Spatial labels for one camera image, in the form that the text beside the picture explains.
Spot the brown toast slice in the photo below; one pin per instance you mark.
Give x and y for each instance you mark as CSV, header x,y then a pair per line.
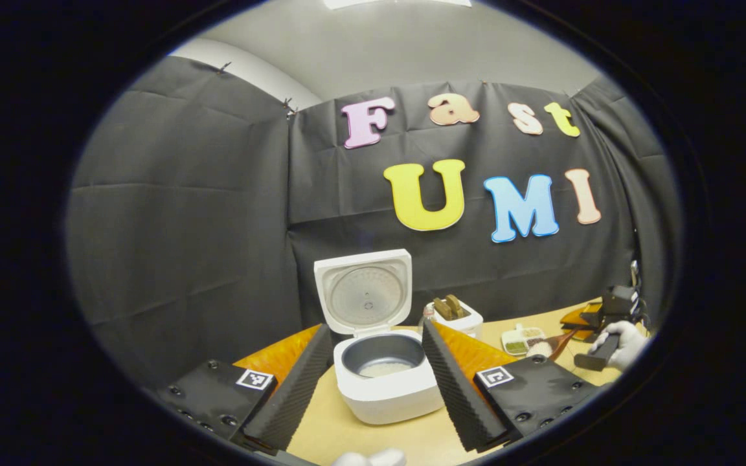
x,y
456,305
441,309

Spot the black backdrop cloth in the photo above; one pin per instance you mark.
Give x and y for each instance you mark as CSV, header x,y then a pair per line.
x,y
185,226

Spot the brown wooden spoon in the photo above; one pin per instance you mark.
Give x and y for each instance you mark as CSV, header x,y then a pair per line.
x,y
557,342

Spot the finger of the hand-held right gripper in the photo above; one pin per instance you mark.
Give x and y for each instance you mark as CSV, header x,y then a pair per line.
x,y
579,317
585,332

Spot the white toaster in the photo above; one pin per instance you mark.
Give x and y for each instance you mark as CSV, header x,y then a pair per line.
x,y
470,322

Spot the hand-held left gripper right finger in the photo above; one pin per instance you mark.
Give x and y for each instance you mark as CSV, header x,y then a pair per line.
x,y
454,388

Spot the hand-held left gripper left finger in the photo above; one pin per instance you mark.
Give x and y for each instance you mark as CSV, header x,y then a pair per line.
x,y
295,388

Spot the white rice cooker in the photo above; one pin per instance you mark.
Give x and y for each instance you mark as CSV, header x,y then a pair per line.
x,y
386,401

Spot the white divided dish of beans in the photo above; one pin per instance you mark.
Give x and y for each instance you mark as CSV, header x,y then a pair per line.
x,y
522,340

